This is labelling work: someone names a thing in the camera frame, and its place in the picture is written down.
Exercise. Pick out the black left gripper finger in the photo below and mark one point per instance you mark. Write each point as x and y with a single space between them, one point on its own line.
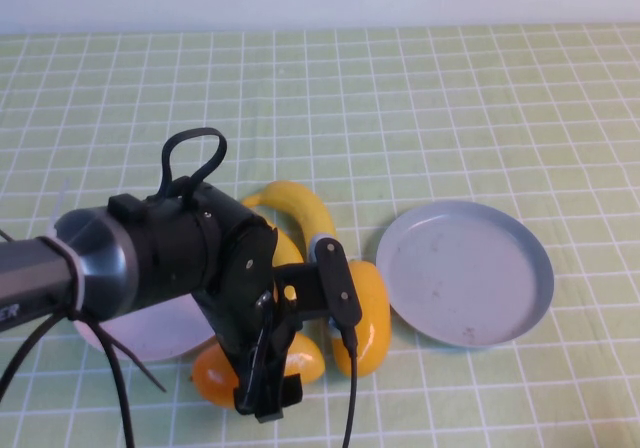
287 393
252 393

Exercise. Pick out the black zip tie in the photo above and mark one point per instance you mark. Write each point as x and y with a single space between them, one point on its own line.
140 370

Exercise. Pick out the yellow plastic banana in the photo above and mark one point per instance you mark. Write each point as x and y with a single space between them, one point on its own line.
291 254
300 203

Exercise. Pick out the pale pink round plate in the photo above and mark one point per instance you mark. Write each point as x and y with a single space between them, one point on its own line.
165 335

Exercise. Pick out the orange plastic mango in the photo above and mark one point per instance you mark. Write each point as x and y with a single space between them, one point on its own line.
215 374

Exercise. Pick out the green checked tablecloth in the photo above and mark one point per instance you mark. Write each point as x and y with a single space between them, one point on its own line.
400 118

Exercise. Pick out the light blue round plate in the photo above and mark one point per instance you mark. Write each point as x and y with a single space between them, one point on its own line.
465 278

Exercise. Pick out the white zip tie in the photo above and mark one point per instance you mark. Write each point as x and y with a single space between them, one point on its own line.
75 278

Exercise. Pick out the yellow plastic mango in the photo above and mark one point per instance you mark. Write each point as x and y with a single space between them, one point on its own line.
375 313

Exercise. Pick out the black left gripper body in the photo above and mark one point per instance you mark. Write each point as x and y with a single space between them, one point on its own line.
241 352

